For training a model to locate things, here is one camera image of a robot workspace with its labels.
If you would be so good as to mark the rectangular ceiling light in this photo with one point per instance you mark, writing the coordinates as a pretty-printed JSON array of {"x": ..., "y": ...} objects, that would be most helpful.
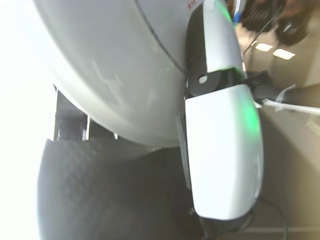
[
  {"x": 283, "y": 54},
  {"x": 264, "y": 47}
]

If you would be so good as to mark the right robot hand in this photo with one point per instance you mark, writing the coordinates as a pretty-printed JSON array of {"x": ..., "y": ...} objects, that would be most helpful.
[{"x": 112, "y": 195}]

